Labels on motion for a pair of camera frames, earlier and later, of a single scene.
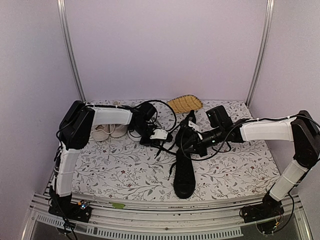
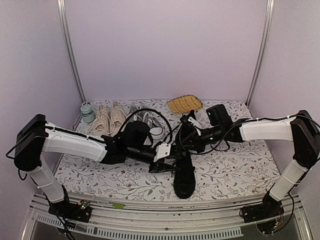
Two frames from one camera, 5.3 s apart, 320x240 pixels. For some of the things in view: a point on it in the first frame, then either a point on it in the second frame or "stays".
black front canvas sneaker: x=184 y=182 stays
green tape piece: x=118 y=205 stays
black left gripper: x=155 y=142 -> x=160 y=166
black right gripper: x=197 y=146 stays
